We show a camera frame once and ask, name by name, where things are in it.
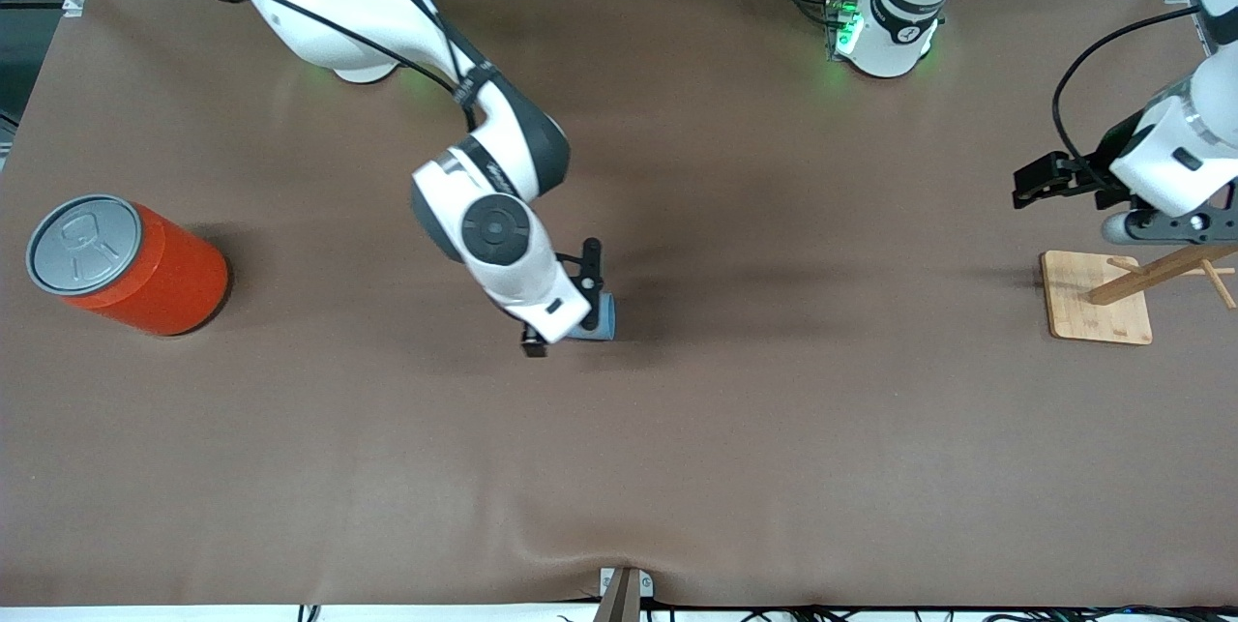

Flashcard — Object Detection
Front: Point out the light blue plastic cup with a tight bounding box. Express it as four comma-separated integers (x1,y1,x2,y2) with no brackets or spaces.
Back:
565,292,618,343

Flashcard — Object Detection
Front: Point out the wooden cup rack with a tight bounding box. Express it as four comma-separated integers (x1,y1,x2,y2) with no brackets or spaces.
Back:
1040,243,1238,346

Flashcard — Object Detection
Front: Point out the brown table mat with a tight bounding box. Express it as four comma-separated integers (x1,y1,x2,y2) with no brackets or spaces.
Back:
0,0,1238,609

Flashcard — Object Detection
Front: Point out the large red can grey lid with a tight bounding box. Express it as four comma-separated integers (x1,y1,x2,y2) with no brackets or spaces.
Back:
26,194,231,338

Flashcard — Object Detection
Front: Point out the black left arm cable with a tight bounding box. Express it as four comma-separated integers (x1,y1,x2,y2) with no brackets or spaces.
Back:
1053,5,1205,180

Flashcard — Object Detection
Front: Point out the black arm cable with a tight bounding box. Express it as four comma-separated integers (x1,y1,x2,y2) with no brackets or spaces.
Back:
1053,5,1205,180
230,0,489,132

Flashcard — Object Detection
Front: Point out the metal mount bracket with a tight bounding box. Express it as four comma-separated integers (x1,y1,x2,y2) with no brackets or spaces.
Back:
592,566,656,622

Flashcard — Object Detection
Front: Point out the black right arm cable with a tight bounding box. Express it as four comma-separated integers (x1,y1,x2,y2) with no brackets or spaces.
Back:
230,0,489,132

